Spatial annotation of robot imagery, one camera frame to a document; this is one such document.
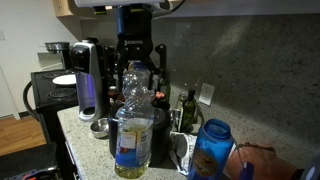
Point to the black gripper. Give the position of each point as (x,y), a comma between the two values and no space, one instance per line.
(135,40)

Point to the clear cooking oil bottle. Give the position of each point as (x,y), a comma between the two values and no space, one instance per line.
(135,123)

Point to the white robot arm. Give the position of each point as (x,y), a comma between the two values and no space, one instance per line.
(158,8)

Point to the green glass bottle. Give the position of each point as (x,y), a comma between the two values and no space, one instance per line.
(164,87)

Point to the dark olive oil bottle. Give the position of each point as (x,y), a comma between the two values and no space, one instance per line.
(188,112)

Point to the blue water bottle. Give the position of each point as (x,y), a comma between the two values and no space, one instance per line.
(212,148)

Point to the silver black coffee maker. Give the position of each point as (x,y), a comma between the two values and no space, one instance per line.
(88,62)

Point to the white plate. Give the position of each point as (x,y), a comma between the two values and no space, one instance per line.
(69,79)

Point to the small steel bowl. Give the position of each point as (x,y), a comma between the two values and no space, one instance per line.
(100,128)

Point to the black toaster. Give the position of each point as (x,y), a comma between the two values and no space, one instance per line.
(160,138)

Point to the black electric stove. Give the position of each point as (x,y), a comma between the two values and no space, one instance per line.
(43,99)

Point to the red plastic bag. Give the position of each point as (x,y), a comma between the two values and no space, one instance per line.
(257,162)

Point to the white wall outlet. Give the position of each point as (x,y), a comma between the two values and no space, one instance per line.
(206,94)

